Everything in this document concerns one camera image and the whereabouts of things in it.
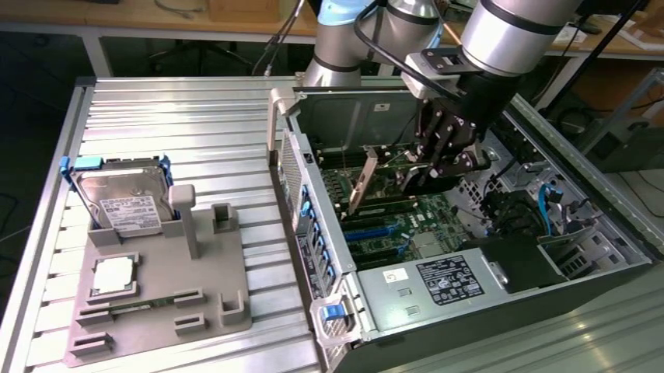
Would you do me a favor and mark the wooden desk white frame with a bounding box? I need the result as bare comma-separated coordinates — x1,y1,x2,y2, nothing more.
0,0,321,77
440,11,664,110

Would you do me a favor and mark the black wire bundle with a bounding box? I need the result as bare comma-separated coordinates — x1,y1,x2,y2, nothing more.
480,188,542,238

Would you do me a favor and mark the black slanted stand pole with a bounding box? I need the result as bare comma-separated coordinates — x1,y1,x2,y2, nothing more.
532,0,652,110

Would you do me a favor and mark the grey coiled cable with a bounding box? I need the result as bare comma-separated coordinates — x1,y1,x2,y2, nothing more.
154,0,205,19

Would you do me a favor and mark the open grey PC case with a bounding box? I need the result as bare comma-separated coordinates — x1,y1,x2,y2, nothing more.
265,85,655,373

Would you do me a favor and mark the green motherboard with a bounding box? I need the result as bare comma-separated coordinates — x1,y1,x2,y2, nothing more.
316,147,473,273

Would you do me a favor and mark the blue expansion slot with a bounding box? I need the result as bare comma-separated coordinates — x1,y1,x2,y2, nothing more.
344,224,405,242

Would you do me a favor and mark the graphics card with black cooler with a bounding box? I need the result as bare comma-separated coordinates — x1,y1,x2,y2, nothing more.
346,144,461,218

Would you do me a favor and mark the black plastic duct cover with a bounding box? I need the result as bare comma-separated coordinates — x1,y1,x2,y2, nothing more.
460,234,570,295

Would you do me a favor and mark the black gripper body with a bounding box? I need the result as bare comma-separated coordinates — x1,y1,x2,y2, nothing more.
448,73,517,154

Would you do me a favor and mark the green RAM stick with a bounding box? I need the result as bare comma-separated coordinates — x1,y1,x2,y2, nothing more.
107,291,183,312

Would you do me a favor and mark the thin black wire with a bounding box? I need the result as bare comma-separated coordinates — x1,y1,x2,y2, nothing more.
397,112,421,145

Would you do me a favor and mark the thick black camera cable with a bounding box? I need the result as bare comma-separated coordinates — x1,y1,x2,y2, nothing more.
354,0,463,96

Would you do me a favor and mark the black hanging cable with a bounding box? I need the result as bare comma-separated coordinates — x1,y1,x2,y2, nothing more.
262,0,309,75

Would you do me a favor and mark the hard disk in blue carrier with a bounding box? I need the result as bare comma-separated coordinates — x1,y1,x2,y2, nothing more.
58,154,174,240

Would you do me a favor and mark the silver CPU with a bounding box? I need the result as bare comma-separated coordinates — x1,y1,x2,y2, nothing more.
93,260,139,295

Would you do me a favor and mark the grey power supply unit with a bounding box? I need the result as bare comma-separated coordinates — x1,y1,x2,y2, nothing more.
356,248,513,333

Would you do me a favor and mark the dark equipment box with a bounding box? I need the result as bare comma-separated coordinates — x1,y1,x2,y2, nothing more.
591,126,664,174

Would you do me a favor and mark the metal disk bay cage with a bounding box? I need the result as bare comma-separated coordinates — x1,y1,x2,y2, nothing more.
451,127,525,218

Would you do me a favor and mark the grey chipset heatsink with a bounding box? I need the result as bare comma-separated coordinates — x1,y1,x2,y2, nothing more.
412,232,444,257

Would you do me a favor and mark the grey plastic parts rack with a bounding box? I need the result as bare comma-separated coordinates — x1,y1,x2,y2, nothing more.
65,183,257,370

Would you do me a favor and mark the blue wire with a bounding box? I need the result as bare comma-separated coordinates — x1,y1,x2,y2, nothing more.
538,183,566,237

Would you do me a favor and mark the black monitor base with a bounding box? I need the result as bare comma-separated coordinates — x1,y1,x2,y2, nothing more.
568,0,650,16

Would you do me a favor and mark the black RAM stick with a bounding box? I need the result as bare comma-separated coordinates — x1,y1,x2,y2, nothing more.
337,196,420,219

